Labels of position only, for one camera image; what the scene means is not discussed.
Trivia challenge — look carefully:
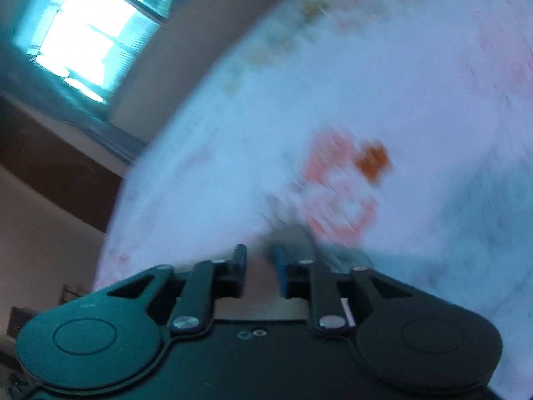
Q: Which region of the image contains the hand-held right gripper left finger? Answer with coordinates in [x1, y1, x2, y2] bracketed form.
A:
[100, 245, 248, 335]

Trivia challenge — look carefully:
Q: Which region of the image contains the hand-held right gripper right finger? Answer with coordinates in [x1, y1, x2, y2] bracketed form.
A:
[275, 248, 421, 336]

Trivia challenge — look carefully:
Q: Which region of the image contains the bed with pink floral sheet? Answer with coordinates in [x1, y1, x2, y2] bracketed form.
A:
[94, 0, 533, 400]

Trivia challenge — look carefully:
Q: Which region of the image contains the window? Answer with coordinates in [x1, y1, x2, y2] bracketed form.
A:
[12, 0, 180, 105]

